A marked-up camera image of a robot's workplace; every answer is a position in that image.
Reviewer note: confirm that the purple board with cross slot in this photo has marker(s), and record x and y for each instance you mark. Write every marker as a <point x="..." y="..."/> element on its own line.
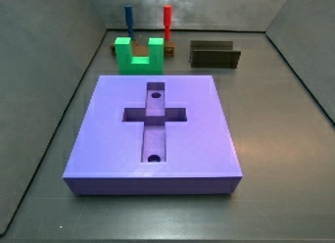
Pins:
<point x="154" y="138"/>

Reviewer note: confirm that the red peg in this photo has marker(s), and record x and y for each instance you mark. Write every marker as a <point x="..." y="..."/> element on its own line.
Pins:
<point x="167" y="19"/>

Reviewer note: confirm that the green U-shaped block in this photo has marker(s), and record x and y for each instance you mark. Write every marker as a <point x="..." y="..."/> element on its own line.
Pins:
<point x="134" y="65"/>

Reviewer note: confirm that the black U-channel block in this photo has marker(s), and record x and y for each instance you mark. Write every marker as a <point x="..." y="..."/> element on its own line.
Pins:
<point x="212" y="54"/>

